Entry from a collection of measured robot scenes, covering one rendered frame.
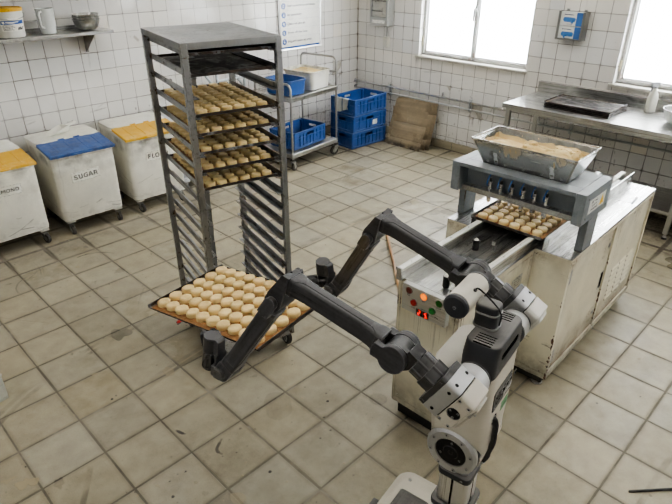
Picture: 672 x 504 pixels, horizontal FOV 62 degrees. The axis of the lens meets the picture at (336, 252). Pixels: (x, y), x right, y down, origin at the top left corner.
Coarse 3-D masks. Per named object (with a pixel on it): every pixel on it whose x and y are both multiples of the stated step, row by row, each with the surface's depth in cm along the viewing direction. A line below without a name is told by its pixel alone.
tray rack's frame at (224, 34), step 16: (144, 32) 281; (160, 32) 269; (176, 32) 269; (192, 32) 269; (208, 32) 269; (224, 32) 269; (240, 32) 269; (256, 32) 269; (144, 48) 288; (176, 48) 243; (192, 48) 241; (208, 48) 244; (192, 80) 309; (160, 128) 308; (160, 144) 312; (176, 224) 337; (176, 240) 341; (176, 256) 348
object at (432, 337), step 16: (480, 240) 291; (464, 256) 276; (480, 256) 276; (496, 256) 276; (528, 256) 280; (416, 272) 262; (432, 272) 262; (512, 272) 271; (528, 272) 287; (400, 288) 262; (432, 288) 250; (448, 288) 250; (400, 304) 265; (400, 320) 269; (416, 320) 261; (464, 320) 247; (432, 336) 258; (448, 336) 251; (432, 352) 262; (400, 384) 286; (416, 384) 277; (400, 400) 291; (416, 400) 282; (416, 416) 291
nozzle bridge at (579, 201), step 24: (456, 168) 299; (480, 168) 289; (504, 168) 287; (480, 192) 298; (504, 192) 294; (528, 192) 284; (552, 192) 275; (576, 192) 259; (600, 192) 268; (576, 216) 262; (576, 240) 278
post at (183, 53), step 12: (180, 48) 238; (180, 60) 242; (192, 96) 249; (192, 108) 251; (192, 120) 254; (192, 132) 256; (192, 144) 258; (192, 156) 263; (204, 192) 271; (204, 204) 274; (204, 216) 276; (204, 228) 279; (204, 240) 282
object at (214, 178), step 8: (176, 160) 313; (184, 160) 307; (184, 168) 301; (192, 168) 296; (232, 168) 296; (240, 168) 296; (248, 168) 297; (256, 168) 300; (264, 168) 296; (192, 176) 291; (208, 176) 291; (216, 176) 285; (224, 176) 288; (232, 176) 285; (240, 176) 286; (248, 176) 286; (256, 176) 288; (208, 184) 276; (216, 184) 281
